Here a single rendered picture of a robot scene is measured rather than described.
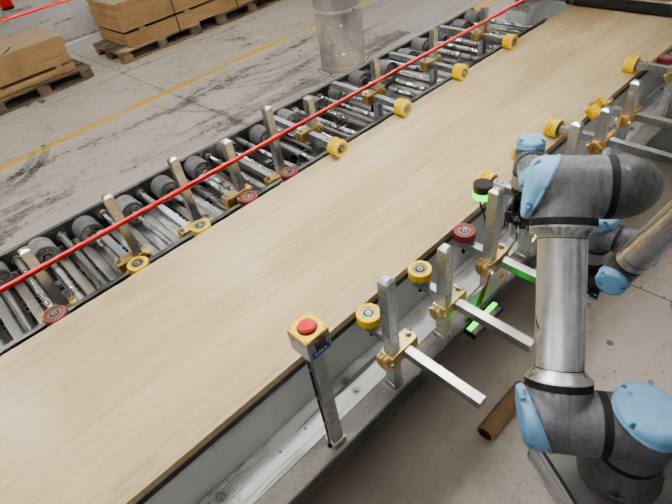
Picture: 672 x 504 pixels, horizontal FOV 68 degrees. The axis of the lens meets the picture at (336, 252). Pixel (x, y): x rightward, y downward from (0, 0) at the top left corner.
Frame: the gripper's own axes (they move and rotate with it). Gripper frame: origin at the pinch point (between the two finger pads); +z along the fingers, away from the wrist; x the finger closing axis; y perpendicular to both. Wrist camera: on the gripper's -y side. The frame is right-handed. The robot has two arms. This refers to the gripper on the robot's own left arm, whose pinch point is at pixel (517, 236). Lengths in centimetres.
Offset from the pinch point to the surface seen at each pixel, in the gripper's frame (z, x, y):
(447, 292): 8.6, -15.4, 22.8
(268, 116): -14, -111, -33
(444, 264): -3.8, -16.3, 24.1
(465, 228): 8.9, -18.5, -10.3
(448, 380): 16, -7, 48
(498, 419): 93, 5, 7
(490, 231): -0.1, -8.2, 0.3
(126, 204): 15, -168, 10
